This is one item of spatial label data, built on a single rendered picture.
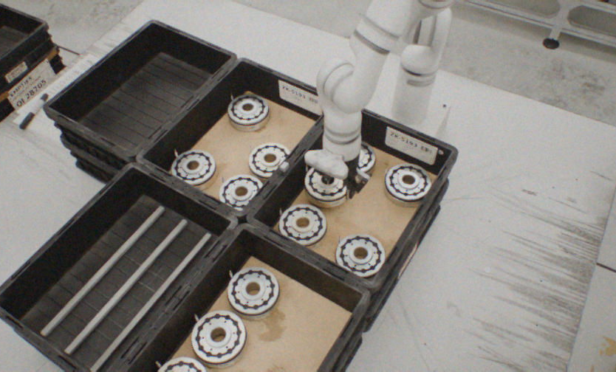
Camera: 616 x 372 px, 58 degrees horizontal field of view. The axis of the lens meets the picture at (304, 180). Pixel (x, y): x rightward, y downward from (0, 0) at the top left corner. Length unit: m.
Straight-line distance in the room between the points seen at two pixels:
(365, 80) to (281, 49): 0.90
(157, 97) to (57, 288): 0.56
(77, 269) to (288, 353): 0.48
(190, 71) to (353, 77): 0.74
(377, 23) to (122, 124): 0.79
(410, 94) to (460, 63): 1.52
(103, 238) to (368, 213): 0.59
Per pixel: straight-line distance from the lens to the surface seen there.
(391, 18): 0.92
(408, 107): 1.43
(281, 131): 1.40
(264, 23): 1.93
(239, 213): 1.13
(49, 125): 1.77
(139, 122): 1.49
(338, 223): 1.23
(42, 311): 1.26
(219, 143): 1.39
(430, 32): 1.28
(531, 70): 2.97
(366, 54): 0.94
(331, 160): 1.07
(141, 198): 1.33
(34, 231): 1.54
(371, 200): 1.27
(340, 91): 0.95
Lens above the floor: 1.87
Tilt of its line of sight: 53 degrees down
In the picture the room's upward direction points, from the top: 2 degrees counter-clockwise
